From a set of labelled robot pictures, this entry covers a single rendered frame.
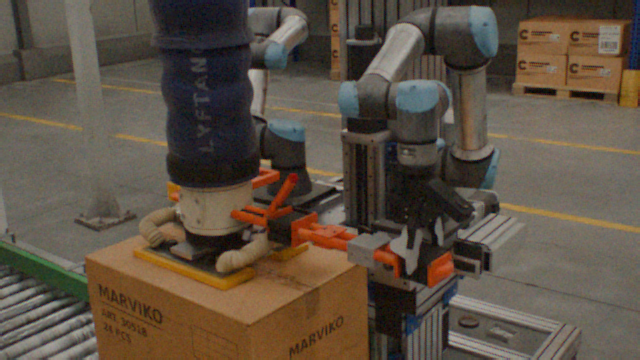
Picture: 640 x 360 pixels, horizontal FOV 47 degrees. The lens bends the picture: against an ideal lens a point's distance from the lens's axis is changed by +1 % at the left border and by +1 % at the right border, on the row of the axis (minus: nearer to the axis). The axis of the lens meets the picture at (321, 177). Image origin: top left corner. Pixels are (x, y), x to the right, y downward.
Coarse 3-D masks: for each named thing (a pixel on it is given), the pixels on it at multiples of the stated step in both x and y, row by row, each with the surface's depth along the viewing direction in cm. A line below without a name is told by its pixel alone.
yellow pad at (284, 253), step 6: (264, 228) 185; (282, 246) 180; (288, 246) 181; (300, 246) 181; (306, 246) 182; (276, 252) 178; (282, 252) 178; (288, 252) 178; (294, 252) 179; (300, 252) 181; (276, 258) 177; (282, 258) 176; (288, 258) 178
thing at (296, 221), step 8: (288, 208) 167; (296, 208) 168; (272, 216) 164; (280, 216) 165; (288, 216) 165; (296, 216) 165; (304, 216) 165; (312, 216) 162; (272, 224) 161; (280, 224) 159; (288, 224) 158; (296, 224) 159; (304, 224) 161; (272, 232) 163; (280, 232) 161; (288, 232) 159; (296, 232) 159; (272, 240) 162; (280, 240) 161; (288, 240) 159; (296, 240) 160; (304, 240) 162
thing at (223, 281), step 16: (176, 240) 180; (144, 256) 180; (160, 256) 178; (176, 256) 177; (208, 256) 170; (192, 272) 169; (208, 272) 167; (224, 272) 167; (240, 272) 168; (224, 288) 162
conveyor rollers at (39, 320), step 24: (0, 264) 314; (0, 288) 295; (24, 288) 293; (48, 288) 292; (0, 312) 270; (24, 312) 275; (48, 312) 273; (72, 312) 270; (0, 336) 259; (24, 336) 256; (48, 336) 254; (72, 336) 252
